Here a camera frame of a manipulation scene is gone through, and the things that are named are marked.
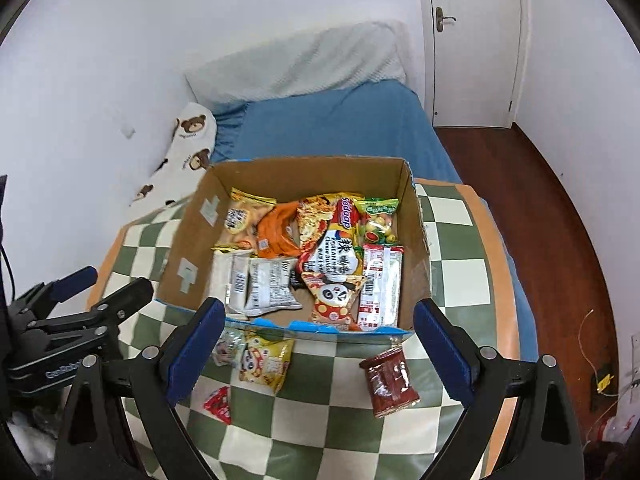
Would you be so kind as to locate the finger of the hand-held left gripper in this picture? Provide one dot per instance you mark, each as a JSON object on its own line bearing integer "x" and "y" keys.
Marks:
{"x": 75, "y": 282}
{"x": 125, "y": 300}

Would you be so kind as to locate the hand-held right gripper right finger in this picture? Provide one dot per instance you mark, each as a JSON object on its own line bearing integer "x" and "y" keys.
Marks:
{"x": 442, "y": 350}

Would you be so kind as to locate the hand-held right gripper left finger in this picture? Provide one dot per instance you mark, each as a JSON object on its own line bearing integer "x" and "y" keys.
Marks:
{"x": 195, "y": 350}

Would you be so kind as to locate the red white long packet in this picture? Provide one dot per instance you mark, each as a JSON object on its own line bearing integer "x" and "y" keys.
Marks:
{"x": 380, "y": 285}

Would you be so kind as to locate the silver grey snack packet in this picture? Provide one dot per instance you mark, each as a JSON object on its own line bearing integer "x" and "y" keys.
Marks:
{"x": 265, "y": 285}

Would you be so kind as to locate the red panda snack packet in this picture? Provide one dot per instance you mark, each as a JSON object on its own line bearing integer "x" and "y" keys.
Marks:
{"x": 332, "y": 302}

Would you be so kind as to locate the yellow biscuit packet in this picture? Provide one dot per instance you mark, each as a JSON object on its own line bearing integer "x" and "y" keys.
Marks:
{"x": 242, "y": 217}

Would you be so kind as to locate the green candy ball packet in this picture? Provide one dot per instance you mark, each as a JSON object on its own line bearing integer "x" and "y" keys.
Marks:
{"x": 380, "y": 222}

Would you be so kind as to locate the orange snack packet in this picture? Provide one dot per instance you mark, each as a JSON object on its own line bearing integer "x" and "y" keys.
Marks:
{"x": 277, "y": 230}

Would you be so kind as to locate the large instant noodle packet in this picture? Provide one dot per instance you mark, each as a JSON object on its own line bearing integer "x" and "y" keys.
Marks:
{"x": 325, "y": 245}

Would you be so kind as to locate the cardboard box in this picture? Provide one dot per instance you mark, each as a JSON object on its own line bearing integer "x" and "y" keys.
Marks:
{"x": 300, "y": 180}

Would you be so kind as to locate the small silver snack packet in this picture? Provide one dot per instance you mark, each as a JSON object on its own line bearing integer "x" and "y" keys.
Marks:
{"x": 227, "y": 350}

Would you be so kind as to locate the small red triangular packet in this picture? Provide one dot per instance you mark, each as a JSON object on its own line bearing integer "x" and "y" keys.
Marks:
{"x": 219, "y": 404}

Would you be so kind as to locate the dark red snack packet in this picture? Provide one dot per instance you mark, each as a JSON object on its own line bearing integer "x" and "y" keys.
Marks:
{"x": 392, "y": 382}

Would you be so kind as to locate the yellow panda snack packet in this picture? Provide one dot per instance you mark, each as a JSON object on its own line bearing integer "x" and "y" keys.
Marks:
{"x": 265, "y": 362}

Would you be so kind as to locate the white crumpled cloth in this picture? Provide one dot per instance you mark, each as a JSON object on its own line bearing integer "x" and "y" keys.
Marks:
{"x": 32, "y": 435}

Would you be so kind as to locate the green white checkered mat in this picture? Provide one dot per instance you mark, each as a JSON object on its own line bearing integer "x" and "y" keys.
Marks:
{"x": 325, "y": 410}

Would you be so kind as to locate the black floor box yellow tag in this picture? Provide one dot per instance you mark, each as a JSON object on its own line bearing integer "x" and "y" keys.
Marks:
{"x": 602, "y": 385}

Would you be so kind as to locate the white bear print pillow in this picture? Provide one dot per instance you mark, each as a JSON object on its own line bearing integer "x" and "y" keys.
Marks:
{"x": 192, "y": 135}

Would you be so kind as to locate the white power strip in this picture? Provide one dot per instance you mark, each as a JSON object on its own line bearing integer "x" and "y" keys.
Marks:
{"x": 634, "y": 360}

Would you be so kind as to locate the blue bed sheet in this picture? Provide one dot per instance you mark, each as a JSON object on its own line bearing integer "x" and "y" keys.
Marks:
{"x": 340, "y": 120}

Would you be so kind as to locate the white door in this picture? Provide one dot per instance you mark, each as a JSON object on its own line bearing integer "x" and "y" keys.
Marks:
{"x": 475, "y": 60}

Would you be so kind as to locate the grey textured pillow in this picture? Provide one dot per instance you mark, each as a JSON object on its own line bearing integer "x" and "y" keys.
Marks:
{"x": 300, "y": 62}

